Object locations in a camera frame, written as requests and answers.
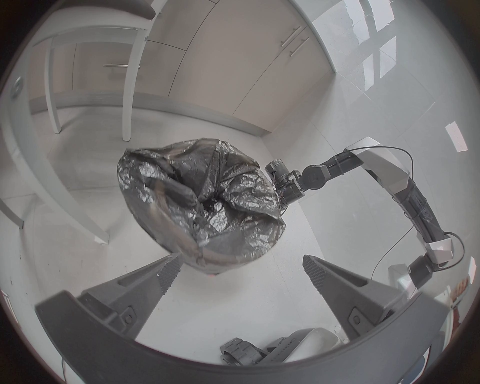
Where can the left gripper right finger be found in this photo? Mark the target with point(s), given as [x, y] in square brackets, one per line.
[352, 296]

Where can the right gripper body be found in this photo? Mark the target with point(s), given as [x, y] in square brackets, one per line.
[290, 193]

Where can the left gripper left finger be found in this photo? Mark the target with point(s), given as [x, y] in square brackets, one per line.
[135, 296]

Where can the black plastic bag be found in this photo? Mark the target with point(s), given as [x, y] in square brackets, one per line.
[240, 210]

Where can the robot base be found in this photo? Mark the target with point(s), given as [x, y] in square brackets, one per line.
[311, 341]

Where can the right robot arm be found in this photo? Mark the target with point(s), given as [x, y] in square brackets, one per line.
[382, 165]

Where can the beige cabinet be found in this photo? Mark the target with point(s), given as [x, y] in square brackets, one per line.
[225, 56]

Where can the grey chair with white legs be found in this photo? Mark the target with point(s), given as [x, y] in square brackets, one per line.
[130, 93]

